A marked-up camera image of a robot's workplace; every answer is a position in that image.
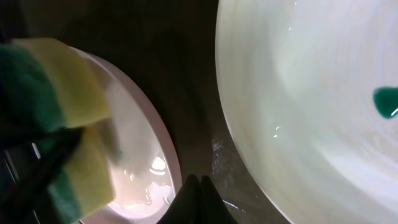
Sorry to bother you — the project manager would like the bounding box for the cream plate with green stain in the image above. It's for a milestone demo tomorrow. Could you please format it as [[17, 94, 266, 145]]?
[[216, 0, 397, 223]]

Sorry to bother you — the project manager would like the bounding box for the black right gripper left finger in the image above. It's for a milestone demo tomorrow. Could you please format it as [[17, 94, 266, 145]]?
[[157, 175, 200, 224]]

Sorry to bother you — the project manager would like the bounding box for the dark brown serving tray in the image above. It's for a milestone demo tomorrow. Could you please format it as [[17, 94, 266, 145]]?
[[1, 0, 285, 223]]

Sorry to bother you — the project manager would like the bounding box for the pink plate with green stain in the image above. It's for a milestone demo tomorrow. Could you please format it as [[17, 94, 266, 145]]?
[[78, 50, 182, 224]]

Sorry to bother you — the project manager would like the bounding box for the yellow green sponge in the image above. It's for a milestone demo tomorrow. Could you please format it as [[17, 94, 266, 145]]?
[[1, 38, 114, 223]]

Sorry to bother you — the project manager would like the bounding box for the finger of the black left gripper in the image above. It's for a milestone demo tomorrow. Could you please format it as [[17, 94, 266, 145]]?
[[1, 128, 84, 223]]

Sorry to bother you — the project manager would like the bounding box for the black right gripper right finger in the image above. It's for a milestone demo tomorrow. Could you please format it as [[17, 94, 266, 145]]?
[[200, 175, 238, 224]]

